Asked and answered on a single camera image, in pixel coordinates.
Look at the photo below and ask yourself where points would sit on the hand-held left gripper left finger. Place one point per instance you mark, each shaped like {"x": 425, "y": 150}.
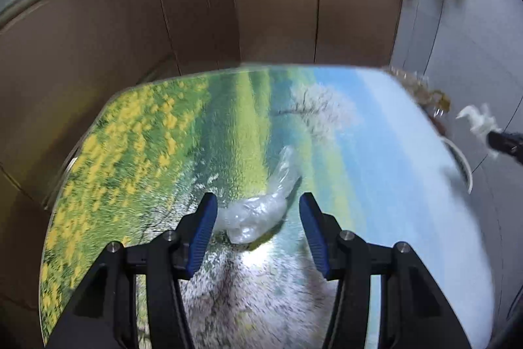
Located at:
{"x": 203, "y": 230}

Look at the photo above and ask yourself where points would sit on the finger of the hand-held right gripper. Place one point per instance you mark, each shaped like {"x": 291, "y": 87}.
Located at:
{"x": 507, "y": 143}

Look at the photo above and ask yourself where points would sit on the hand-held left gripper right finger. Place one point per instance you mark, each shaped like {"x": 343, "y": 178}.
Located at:
{"x": 316, "y": 236}

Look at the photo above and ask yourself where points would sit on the white tissue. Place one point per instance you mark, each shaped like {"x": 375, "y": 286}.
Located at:
{"x": 478, "y": 120}

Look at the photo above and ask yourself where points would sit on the clear plastic bag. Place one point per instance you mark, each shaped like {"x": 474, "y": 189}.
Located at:
{"x": 253, "y": 216}

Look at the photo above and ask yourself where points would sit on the clear and brown plastic packaging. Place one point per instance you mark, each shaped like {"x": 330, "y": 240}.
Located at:
{"x": 429, "y": 95}

